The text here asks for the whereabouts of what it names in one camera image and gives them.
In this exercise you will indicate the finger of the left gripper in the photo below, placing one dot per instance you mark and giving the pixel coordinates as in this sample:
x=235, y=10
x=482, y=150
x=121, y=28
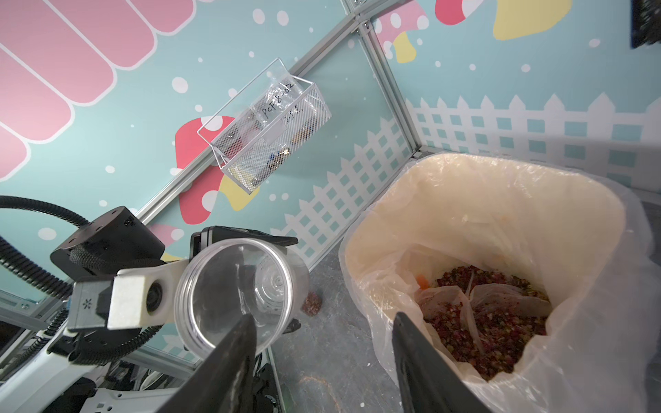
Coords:
x=293, y=326
x=283, y=241

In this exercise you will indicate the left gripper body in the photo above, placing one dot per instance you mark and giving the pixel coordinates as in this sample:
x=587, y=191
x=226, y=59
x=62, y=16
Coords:
x=211, y=235

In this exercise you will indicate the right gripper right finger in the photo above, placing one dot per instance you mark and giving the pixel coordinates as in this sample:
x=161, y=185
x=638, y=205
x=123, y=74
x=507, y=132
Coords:
x=426, y=382

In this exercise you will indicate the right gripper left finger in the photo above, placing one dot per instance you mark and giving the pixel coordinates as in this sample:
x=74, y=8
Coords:
x=223, y=382

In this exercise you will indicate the clear plastic jar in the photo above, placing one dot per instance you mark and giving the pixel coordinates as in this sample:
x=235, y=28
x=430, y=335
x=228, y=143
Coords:
x=237, y=277

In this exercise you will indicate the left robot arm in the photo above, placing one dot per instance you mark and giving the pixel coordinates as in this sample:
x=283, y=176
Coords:
x=45, y=379

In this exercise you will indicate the dried flowers in bin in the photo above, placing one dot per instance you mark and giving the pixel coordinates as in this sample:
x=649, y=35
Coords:
x=483, y=318

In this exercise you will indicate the plastic bag in basket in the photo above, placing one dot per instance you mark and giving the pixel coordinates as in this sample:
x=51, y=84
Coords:
x=282, y=107

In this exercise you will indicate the clear plastic bin liner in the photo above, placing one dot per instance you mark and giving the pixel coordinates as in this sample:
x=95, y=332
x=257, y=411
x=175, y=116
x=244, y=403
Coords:
x=516, y=268

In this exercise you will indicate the clear wire wall basket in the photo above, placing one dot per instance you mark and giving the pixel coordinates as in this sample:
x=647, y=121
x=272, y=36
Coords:
x=250, y=161

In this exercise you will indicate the black wire mesh basket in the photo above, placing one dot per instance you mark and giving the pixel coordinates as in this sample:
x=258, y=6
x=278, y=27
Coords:
x=645, y=23

